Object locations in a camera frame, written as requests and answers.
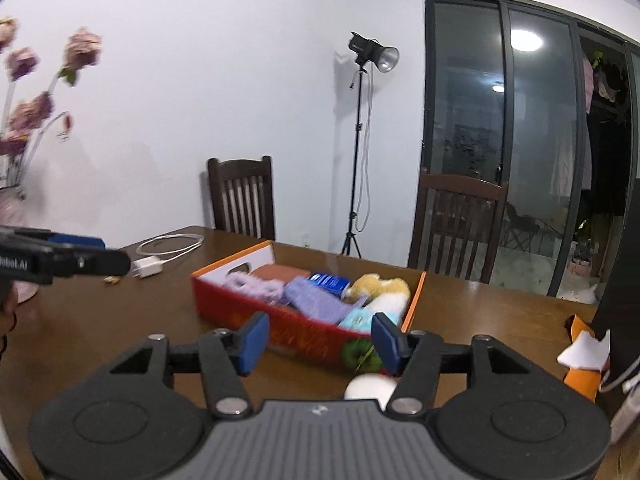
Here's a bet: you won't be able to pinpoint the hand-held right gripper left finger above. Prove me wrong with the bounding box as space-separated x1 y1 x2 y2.
109 311 271 420

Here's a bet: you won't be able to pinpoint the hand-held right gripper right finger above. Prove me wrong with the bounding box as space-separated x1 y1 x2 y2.
371 312 532 415

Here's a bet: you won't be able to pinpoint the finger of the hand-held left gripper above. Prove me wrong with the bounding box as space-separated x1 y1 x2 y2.
0 225 107 250
50 249 132 279

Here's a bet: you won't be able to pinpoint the red cardboard box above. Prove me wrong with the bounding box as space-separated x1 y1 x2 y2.
190 240 427 376

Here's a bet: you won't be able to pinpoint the light blue fluffy cloth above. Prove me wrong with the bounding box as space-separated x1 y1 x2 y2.
339 307 381 334

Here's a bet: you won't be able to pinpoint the white round sponge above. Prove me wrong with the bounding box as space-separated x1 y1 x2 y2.
344 373 401 409

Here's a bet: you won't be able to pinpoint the yellow and white plush toy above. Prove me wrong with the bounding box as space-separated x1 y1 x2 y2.
345 274 412 328

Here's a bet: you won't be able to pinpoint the lavender fluffy towel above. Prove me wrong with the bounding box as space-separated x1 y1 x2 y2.
222 272 287 306

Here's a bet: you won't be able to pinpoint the purple drawstring pouch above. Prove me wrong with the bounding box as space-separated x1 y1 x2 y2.
284 276 371 323

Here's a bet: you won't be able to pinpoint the brown layered sponge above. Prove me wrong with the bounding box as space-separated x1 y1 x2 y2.
250 264 312 283

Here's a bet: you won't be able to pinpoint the blue packet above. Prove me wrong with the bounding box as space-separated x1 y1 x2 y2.
309 272 351 297

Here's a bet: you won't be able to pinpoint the person's left hand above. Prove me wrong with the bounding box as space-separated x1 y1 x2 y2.
0 287 21 333

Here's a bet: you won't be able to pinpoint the white charger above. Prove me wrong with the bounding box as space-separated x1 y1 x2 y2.
131 256 164 280

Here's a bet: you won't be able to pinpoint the dark wooden chair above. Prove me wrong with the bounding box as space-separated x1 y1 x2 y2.
207 156 276 241
407 167 510 285

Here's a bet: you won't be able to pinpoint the folding chair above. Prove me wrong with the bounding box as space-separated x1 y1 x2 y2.
500 201 542 254

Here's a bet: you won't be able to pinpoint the white paper scrap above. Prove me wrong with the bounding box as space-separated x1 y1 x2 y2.
557 330 612 372

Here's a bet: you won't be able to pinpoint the orange wrapper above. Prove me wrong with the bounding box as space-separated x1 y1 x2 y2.
564 314 613 403

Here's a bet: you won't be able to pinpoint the black monitor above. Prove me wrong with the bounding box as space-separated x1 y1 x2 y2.
592 175 640 383

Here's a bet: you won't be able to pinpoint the white plastic holder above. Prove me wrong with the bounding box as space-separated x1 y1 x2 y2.
609 374 640 447

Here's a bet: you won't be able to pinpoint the sliding glass door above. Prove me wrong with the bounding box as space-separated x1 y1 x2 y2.
422 0 640 306

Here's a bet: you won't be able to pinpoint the studio light on tripod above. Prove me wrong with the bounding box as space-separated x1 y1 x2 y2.
340 31 401 258

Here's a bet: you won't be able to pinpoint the hanging clothes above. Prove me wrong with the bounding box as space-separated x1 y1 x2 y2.
580 55 627 116

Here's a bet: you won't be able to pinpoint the white charging cable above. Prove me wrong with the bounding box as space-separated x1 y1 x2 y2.
136 234 205 261

